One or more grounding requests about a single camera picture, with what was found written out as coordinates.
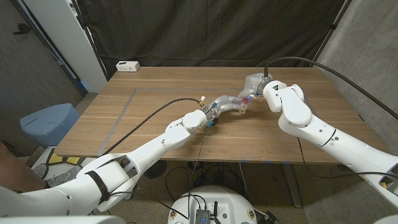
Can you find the black backdrop curtain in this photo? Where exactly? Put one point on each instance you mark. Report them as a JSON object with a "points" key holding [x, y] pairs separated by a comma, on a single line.
{"points": [[202, 31]]}

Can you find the grey electronics box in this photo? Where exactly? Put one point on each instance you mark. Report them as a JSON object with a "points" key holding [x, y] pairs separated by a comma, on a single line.
{"points": [[202, 216]]}

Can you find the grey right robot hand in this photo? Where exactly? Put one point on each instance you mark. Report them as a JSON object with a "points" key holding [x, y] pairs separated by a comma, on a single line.
{"points": [[253, 84]]}

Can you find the grey table leg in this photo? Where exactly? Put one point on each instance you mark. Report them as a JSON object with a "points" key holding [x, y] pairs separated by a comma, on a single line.
{"points": [[292, 186]]}

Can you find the grey tape outline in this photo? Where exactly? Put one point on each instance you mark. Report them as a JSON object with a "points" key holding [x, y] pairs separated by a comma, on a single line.
{"points": [[171, 89]]}

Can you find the person's bare leg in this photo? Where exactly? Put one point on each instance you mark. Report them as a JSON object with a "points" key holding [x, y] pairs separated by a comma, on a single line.
{"points": [[15, 174]]}

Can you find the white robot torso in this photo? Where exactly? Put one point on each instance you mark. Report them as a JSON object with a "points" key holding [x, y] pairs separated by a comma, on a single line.
{"points": [[214, 196]]}

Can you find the blue-grey plastic bin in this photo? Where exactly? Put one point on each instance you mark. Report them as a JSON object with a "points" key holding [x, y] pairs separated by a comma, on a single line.
{"points": [[46, 124]]}

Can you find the black antenna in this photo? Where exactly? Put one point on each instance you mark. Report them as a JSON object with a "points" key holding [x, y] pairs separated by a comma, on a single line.
{"points": [[215, 211]]}

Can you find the wooden screw with red head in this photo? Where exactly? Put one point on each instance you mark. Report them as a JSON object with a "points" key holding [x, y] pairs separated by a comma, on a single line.
{"points": [[245, 100]]}

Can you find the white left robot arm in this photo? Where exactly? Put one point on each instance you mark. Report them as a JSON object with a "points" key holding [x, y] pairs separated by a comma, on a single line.
{"points": [[155, 149]]}

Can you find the grey sneaker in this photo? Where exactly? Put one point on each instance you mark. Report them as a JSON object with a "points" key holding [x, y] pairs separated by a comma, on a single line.
{"points": [[59, 177]]}

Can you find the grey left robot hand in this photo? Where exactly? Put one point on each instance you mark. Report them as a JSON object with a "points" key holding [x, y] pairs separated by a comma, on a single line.
{"points": [[224, 103]]}

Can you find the white cabinet panel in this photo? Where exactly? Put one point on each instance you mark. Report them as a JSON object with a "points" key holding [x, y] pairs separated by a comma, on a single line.
{"points": [[68, 40]]}

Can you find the black backdrop stand pole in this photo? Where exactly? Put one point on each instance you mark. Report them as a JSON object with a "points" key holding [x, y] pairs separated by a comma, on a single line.
{"points": [[333, 26], [93, 46]]}

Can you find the round black floor fan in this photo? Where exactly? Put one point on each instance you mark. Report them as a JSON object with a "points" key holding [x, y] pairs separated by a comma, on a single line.
{"points": [[157, 169]]}

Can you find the wooden block with holes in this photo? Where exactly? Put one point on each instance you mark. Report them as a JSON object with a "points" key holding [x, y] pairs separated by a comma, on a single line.
{"points": [[243, 108]]}

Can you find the white power strip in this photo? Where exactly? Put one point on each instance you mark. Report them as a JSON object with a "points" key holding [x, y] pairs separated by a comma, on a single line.
{"points": [[127, 66]]}

